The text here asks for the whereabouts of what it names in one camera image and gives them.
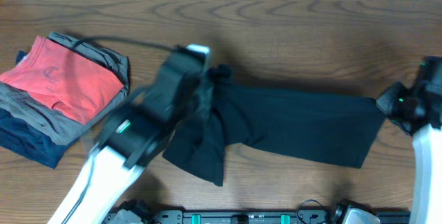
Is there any black t-shirt with logo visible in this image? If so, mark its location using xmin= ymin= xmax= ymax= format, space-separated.
xmin=162 ymin=64 xmax=385 ymax=186

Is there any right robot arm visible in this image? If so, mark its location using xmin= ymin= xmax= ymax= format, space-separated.
xmin=376 ymin=56 xmax=441 ymax=224

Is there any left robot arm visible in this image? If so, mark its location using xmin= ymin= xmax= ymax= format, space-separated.
xmin=50 ymin=44 xmax=213 ymax=223

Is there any red folded t-shirt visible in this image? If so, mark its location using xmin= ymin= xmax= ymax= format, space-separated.
xmin=1 ymin=36 xmax=124 ymax=124

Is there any grey folded t-shirt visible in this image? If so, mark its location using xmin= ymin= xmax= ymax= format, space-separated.
xmin=1 ymin=32 xmax=129 ymax=146

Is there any navy folded t-shirt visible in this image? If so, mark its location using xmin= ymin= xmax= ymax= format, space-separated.
xmin=0 ymin=50 xmax=73 ymax=169

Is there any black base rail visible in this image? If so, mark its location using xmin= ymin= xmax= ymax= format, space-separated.
xmin=102 ymin=200 xmax=411 ymax=224

